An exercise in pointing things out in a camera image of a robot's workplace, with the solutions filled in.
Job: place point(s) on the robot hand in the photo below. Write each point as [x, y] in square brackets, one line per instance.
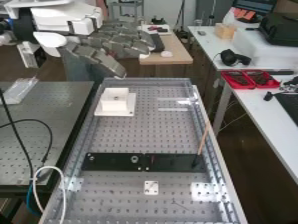
[111, 40]

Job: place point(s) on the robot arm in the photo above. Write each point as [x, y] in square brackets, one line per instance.
[35, 3]

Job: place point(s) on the large silver nut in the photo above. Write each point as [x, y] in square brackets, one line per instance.
[134, 159]

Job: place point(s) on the black keyboard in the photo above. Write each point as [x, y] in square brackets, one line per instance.
[158, 41]
[289, 108]

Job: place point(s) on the white mouse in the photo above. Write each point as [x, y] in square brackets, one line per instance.
[167, 54]

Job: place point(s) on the wooden desk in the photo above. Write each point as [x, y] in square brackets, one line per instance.
[178, 50]

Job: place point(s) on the small white box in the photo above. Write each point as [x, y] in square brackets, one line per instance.
[115, 101]

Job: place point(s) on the clear box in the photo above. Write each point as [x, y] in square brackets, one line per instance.
[21, 89]
[147, 133]

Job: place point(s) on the black headphones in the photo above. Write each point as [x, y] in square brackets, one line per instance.
[233, 57]

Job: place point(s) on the red tray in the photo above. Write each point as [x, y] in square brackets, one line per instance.
[239, 79]
[264, 78]

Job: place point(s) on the thin stick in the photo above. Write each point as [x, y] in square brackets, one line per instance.
[204, 136]

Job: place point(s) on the white desk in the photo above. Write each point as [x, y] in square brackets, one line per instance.
[271, 58]
[267, 123]

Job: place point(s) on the black plate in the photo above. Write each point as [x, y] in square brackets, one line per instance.
[111, 162]

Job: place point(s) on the black bag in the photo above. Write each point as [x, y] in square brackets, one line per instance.
[280, 30]

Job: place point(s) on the small square metal plate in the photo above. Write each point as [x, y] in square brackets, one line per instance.
[151, 187]

